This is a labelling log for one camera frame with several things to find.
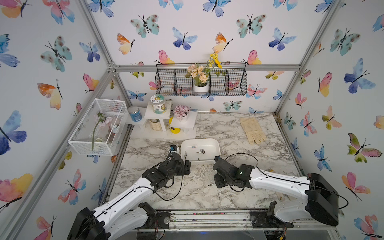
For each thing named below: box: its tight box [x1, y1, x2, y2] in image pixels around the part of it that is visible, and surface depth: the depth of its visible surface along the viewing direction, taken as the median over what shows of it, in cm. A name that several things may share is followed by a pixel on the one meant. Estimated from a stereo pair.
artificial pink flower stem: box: [91, 111, 113, 151], surface depth 76 cm
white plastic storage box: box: [181, 138, 221, 165], surface depth 101 cm
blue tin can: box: [128, 106, 143, 122], surface depth 93 cm
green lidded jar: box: [150, 94, 167, 114], surface depth 87 cm
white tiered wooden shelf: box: [126, 100, 198, 140], surface depth 106 cm
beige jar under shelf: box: [149, 118, 162, 131], surface depth 106 cm
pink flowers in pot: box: [173, 104, 191, 121], surface depth 89 cm
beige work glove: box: [240, 117, 267, 145], surface depth 112 cm
